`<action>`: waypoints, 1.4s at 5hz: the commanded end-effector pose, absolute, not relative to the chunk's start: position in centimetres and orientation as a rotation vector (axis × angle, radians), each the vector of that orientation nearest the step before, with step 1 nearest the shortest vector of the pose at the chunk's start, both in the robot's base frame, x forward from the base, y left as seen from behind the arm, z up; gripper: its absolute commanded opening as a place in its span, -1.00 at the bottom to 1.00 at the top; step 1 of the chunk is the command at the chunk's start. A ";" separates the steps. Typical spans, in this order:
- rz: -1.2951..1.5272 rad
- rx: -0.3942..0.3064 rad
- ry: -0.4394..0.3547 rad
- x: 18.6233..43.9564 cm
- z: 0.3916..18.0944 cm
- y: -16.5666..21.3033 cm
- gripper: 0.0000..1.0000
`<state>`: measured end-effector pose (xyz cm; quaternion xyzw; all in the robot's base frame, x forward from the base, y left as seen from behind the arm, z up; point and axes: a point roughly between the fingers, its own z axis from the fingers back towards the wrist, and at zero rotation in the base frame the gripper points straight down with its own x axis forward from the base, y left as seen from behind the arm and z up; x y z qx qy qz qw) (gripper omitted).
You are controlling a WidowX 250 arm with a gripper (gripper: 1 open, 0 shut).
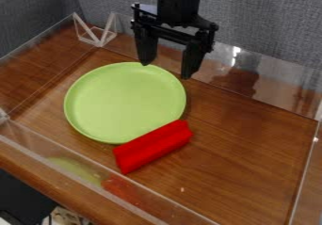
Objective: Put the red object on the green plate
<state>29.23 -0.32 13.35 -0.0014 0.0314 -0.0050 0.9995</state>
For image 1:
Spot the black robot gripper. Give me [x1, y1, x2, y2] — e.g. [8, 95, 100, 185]
[131, 0, 219, 79]

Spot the red rectangular block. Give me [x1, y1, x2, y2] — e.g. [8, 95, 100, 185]
[113, 120, 192, 174]

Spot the green round plate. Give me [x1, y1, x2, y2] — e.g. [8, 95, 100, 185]
[62, 62, 185, 144]

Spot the black box under table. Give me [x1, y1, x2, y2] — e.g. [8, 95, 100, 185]
[0, 169, 57, 225]

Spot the clear acrylic enclosure wall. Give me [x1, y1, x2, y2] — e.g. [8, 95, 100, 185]
[0, 14, 322, 225]

